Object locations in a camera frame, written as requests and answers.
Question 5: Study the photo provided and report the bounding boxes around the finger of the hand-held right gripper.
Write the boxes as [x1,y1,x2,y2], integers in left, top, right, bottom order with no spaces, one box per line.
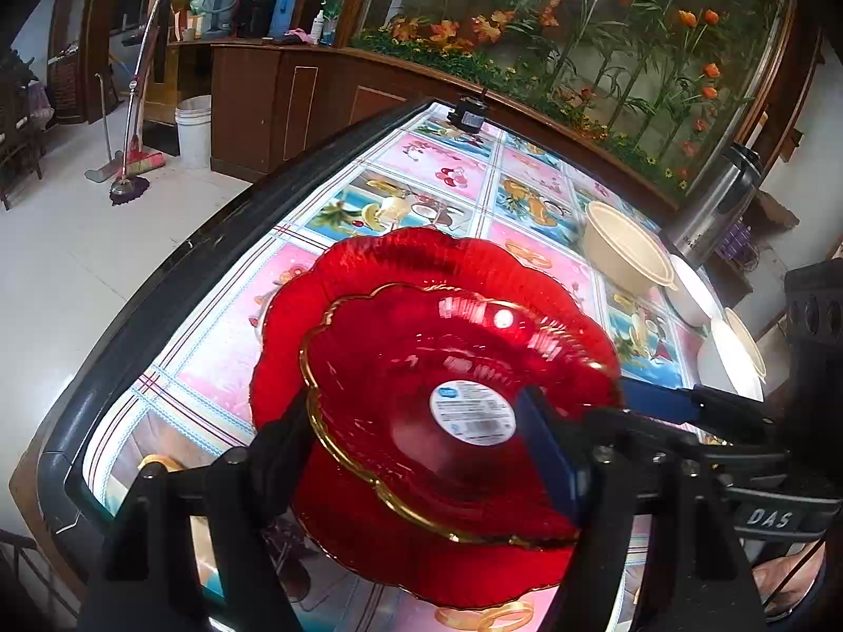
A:
[698,442,795,476]
[621,377,783,442]

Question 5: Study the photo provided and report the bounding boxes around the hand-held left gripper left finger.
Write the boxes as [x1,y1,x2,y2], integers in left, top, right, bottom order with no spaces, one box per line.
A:
[79,390,317,632]

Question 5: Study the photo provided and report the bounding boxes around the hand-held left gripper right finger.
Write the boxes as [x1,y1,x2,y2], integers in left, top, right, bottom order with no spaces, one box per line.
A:
[515,384,773,632]

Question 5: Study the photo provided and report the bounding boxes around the large cream bowl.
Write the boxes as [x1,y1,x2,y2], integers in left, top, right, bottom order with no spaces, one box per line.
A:
[583,201,677,299]

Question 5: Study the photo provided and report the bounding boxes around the small gold-rimmed red glass plate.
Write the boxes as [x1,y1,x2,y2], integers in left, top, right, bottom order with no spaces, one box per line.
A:
[299,282,623,550]

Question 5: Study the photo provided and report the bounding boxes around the large red glass plate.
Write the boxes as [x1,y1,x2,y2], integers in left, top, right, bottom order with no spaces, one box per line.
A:
[249,225,626,610]

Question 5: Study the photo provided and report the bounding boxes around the person's right hand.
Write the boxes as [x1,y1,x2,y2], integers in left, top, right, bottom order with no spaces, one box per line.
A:
[751,549,827,616]

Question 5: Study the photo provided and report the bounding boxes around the small cream bowl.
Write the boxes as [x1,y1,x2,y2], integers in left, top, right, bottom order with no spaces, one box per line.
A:
[723,306,769,381]

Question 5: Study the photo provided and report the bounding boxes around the white bowl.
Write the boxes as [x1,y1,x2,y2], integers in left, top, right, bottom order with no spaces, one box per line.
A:
[697,319,765,404]
[664,253,718,328]

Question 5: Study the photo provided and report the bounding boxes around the purple basket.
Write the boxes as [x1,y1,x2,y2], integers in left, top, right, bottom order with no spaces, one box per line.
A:
[717,219,756,265]

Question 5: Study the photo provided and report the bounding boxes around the cardboard box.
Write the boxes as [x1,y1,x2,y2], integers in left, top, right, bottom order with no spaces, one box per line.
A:
[749,190,800,228]

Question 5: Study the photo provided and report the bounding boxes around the stainless steel thermos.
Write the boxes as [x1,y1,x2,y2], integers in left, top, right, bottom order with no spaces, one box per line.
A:
[660,143,763,265]

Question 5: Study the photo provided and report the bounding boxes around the black-edged table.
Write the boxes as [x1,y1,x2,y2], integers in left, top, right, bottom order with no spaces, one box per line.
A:
[38,95,778,632]

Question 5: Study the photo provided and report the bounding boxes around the dark round mop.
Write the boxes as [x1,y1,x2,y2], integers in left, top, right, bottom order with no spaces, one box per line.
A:
[109,79,151,206]

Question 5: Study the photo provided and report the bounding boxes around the fruit-printed tablecloth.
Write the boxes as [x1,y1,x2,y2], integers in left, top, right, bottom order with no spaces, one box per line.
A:
[85,102,771,632]

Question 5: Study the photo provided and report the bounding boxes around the red and green broom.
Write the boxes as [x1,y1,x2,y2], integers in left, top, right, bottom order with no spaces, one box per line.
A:
[119,0,167,180]

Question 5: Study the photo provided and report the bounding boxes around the white plastic bucket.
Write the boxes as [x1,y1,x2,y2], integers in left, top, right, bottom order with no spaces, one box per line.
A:
[174,95,213,170]

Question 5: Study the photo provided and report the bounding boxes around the small black motor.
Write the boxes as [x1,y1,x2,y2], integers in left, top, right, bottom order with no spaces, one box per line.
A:
[446,87,493,134]

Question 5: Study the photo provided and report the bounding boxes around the wooden counter cabinet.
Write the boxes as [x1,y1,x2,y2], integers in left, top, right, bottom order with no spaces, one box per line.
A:
[168,36,686,212]

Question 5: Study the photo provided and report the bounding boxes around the artificial flower display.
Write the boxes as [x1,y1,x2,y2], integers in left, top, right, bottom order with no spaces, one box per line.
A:
[352,0,795,195]

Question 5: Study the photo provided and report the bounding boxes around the dark wooden chair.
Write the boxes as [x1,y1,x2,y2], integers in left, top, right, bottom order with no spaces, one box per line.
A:
[0,53,48,212]

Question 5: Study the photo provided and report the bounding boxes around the wicker basket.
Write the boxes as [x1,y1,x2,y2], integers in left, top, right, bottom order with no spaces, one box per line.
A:
[47,45,88,125]

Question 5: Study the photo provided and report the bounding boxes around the blue thermos jug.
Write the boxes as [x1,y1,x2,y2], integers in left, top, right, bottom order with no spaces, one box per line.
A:
[269,0,305,38]

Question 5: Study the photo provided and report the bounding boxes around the blue water jug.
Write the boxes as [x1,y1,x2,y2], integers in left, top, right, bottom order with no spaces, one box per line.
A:
[196,0,242,39]

